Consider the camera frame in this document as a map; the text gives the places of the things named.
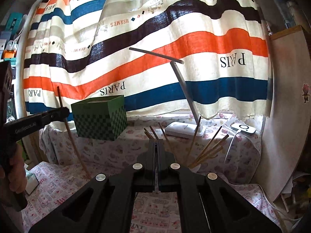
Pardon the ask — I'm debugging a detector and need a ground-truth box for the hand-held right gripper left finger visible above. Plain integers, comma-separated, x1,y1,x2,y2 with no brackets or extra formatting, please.
29,139,157,233

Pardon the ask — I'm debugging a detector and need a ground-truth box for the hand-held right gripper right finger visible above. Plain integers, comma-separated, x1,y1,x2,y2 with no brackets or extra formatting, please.
157,139,282,233

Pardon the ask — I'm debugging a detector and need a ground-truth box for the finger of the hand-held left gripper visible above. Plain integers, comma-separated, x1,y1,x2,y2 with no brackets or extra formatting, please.
36,107,70,130

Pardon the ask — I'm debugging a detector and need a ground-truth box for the wooden chopstick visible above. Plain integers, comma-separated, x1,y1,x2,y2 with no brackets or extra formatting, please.
57,86,92,179

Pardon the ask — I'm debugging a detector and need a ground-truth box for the translucent plastic container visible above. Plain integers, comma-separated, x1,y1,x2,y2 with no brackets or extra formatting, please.
187,162,203,175

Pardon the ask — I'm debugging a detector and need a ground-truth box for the bunch of wooden chopsticks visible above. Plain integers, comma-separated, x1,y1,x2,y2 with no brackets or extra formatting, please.
143,116,230,169

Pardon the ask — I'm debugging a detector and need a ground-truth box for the person's left hand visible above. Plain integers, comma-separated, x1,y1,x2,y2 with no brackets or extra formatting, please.
6,141,28,196

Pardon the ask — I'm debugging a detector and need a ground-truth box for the white desk lamp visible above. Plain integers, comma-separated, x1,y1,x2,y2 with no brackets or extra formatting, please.
129,47,206,137

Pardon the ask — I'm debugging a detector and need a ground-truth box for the green checkered box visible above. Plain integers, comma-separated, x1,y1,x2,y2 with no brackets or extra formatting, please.
71,95,128,141

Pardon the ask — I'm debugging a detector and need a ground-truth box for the bear print cloth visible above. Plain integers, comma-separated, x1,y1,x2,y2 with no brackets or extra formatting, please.
39,110,264,185

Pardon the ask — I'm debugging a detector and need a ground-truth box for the strawberry print tablecloth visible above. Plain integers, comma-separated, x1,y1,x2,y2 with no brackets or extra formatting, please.
22,161,280,233

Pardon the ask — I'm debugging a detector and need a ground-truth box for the pale green box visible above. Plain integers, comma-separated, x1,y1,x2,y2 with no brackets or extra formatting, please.
24,169,40,196

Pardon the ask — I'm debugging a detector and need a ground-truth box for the shelf with assorted boxes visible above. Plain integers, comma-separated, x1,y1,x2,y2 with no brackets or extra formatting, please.
0,12,27,117

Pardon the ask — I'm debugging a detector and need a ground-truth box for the white power strip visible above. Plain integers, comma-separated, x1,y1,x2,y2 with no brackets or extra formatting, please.
230,123,257,135

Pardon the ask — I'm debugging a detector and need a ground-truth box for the striped curtain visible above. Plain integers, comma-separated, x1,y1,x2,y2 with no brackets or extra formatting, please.
23,0,273,120

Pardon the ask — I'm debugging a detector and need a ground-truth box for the cream wooden board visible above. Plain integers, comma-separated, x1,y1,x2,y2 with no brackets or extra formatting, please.
251,25,311,203

